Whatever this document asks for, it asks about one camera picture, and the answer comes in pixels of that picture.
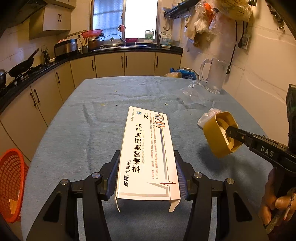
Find steel rice cooker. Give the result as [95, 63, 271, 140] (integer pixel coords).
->
[54, 39, 78, 58]

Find black wall shelf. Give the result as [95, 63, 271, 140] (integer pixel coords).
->
[164, 0, 199, 19]

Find kitchen window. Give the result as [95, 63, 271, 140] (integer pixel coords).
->
[91, 0, 159, 41]

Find black countertop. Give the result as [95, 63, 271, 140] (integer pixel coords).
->
[1, 44, 183, 113]

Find person's right hand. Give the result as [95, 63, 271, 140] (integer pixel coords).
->
[258, 168, 290, 225]

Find yellow tape roll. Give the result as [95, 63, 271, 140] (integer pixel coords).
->
[203, 111, 242, 158]

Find hanging yellow bag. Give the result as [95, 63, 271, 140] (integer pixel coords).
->
[214, 0, 252, 22]

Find black frying pan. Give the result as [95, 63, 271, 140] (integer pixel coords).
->
[8, 49, 39, 77]

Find clear plastic bag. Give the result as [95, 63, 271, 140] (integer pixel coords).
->
[197, 108, 222, 129]

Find clear glass pitcher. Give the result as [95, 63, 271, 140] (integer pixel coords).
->
[200, 58, 228, 94]

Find steel wok with lid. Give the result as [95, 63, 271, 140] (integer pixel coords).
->
[0, 69, 7, 90]

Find clear plastic container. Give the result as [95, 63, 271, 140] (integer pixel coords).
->
[177, 80, 208, 106]

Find red colander bowl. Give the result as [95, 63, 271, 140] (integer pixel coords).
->
[81, 29, 103, 39]

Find grey-blue tablecloth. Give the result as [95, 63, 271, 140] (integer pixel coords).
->
[21, 76, 271, 237]

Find blue bag on stool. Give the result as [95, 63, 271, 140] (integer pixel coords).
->
[164, 67, 200, 80]

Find orange plastic mesh basket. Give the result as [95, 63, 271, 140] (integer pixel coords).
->
[1, 149, 29, 223]

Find white grey medicine box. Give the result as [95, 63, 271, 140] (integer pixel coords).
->
[115, 106, 181, 212]

